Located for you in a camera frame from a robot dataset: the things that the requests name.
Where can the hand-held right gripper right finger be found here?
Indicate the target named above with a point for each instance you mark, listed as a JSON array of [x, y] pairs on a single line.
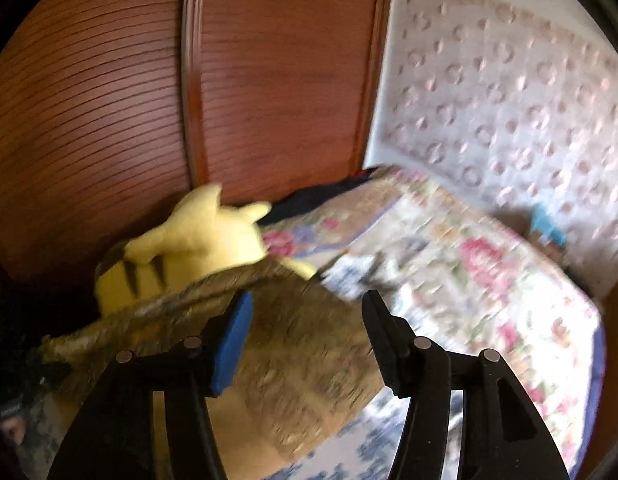
[[384, 345]]

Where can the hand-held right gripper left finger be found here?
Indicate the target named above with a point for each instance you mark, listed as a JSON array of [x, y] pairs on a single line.
[[234, 345]]

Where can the brown patterned garment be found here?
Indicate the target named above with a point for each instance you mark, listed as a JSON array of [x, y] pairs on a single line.
[[299, 360]]

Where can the blue floral white cloth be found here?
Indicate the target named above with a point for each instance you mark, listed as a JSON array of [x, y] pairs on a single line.
[[369, 440]]

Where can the floral blanket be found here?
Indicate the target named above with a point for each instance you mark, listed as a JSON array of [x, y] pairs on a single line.
[[464, 285]]

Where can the yellow plush toy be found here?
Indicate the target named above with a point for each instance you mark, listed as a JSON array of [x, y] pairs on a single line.
[[209, 235]]

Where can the small cardboard box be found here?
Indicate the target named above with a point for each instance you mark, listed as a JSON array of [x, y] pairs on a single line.
[[551, 250]]

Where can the wooden wardrobe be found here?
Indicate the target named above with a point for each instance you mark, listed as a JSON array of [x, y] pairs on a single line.
[[264, 85]]

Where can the sheer circle-patterned curtain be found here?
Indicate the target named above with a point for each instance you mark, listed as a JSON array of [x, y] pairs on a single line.
[[489, 85]]

